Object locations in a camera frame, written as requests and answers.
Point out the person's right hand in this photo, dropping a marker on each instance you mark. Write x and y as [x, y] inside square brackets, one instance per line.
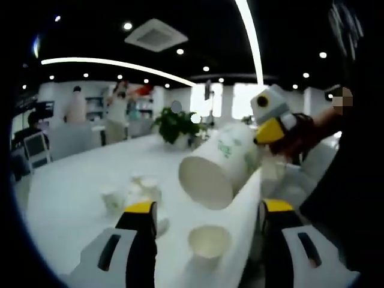
[300, 141]

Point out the white paper cup green print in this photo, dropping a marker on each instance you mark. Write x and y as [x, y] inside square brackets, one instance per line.
[210, 243]
[222, 168]

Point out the person's dark clothing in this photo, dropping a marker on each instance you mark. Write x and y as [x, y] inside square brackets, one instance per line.
[345, 195]

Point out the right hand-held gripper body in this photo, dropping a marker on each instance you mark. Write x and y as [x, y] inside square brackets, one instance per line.
[270, 103]

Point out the dark wall screen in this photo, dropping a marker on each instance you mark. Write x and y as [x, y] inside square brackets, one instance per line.
[45, 109]

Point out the small pale pot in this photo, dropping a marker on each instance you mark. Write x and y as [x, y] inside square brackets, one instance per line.
[198, 137]

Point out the curved ceiling light strip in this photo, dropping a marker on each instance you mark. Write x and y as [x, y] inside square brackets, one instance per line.
[120, 64]
[252, 36]

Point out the white mesh office chair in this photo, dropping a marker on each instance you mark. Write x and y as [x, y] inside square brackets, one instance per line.
[37, 150]

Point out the grey desk partition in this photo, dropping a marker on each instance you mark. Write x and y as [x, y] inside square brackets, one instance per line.
[75, 139]

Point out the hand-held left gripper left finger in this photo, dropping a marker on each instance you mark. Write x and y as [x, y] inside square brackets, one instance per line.
[141, 255]

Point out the dark slim stand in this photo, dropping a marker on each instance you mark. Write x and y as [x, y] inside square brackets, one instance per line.
[209, 102]

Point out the white wall shelf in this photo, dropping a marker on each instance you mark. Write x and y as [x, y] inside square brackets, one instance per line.
[96, 108]

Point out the ceiling air conditioner vent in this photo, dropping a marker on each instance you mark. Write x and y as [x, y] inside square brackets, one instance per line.
[156, 36]

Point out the ceiling spot lights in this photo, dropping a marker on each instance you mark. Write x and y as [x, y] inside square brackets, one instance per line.
[127, 26]

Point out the green potted plant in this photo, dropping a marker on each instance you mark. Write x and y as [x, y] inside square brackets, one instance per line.
[177, 126]

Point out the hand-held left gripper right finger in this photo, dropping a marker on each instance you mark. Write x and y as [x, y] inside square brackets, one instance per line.
[276, 255]

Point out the group of white paper cups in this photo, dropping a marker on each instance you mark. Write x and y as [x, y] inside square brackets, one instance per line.
[145, 189]

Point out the white table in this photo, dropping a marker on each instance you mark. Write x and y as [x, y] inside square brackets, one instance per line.
[75, 192]

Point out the ceiling light bars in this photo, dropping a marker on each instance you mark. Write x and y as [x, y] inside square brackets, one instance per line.
[36, 45]

